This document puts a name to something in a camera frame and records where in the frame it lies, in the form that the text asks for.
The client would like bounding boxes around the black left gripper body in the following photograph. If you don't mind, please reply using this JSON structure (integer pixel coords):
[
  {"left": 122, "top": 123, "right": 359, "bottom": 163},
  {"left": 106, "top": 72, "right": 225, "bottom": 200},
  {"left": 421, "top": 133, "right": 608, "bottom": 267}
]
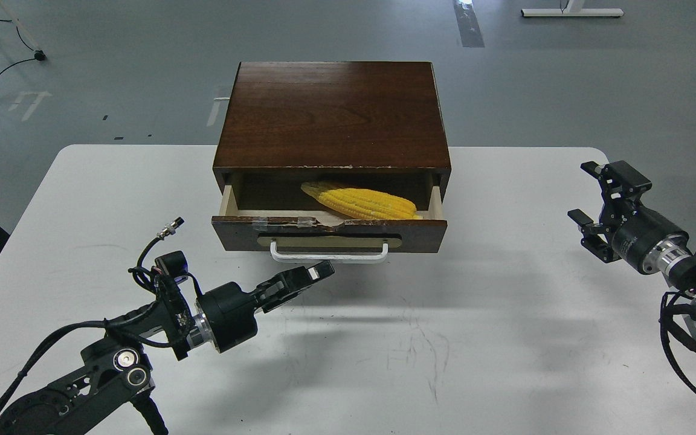
[{"left": 196, "top": 283, "right": 259, "bottom": 353}]

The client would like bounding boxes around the wooden drawer with white handle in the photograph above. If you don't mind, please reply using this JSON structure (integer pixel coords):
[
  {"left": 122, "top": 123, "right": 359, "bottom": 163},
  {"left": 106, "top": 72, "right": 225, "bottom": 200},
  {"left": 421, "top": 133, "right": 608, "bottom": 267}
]
[{"left": 211, "top": 184, "right": 448, "bottom": 263}]

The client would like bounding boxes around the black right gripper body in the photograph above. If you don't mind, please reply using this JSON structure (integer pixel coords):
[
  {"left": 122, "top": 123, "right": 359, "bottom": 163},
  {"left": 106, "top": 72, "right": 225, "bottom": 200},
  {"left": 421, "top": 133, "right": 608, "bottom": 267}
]
[{"left": 611, "top": 206, "right": 690, "bottom": 275}]

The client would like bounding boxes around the yellow corn cob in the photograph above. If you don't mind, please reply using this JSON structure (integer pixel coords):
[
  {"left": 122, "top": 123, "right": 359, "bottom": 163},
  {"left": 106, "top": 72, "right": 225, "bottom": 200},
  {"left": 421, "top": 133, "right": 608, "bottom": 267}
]
[{"left": 300, "top": 181, "right": 422, "bottom": 220}]

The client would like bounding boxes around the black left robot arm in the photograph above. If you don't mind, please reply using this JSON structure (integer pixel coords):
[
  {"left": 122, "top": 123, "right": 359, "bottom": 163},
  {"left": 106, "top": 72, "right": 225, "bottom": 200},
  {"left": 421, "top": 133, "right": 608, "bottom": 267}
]
[{"left": 0, "top": 217, "right": 334, "bottom": 434}]

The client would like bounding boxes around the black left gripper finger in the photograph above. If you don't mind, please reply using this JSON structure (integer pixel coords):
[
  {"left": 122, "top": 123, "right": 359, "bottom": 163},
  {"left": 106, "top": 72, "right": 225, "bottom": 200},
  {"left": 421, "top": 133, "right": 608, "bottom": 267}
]
[
  {"left": 255, "top": 260, "right": 335, "bottom": 303},
  {"left": 260, "top": 282, "right": 313, "bottom": 314}
]

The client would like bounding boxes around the white stand leg with caster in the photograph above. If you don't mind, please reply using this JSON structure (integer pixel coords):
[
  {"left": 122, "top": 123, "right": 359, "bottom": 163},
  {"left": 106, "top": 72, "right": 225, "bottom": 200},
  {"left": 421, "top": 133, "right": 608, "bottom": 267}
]
[{"left": 0, "top": 0, "right": 45, "bottom": 60}]

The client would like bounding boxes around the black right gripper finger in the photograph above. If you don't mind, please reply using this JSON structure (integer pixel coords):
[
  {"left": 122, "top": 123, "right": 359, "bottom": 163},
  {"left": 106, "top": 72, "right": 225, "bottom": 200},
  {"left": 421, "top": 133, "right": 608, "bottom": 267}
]
[
  {"left": 568, "top": 209, "right": 622, "bottom": 263},
  {"left": 581, "top": 161, "right": 653, "bottom": 218}
]

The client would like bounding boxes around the dark wooden cabinet box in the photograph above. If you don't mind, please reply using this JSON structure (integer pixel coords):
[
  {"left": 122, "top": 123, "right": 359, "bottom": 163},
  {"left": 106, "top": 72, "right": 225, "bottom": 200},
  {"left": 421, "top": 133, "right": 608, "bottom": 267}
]
[{"left": 213, "top": 61, "right": 452, "bottom": 196}]

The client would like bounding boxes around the white table leg base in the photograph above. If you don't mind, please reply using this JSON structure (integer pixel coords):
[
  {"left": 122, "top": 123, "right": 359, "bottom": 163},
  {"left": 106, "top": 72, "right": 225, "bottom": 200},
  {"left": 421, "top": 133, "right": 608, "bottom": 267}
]
[{"left": 520, "top": 1, "right": 624, "bottom": 18}]

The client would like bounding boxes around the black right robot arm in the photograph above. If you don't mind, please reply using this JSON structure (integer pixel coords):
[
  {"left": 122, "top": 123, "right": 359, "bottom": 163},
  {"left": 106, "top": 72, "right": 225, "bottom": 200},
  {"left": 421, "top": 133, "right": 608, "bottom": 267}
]
[{"left": 568, "top": 161, "right": 696, "bottom": 394}]

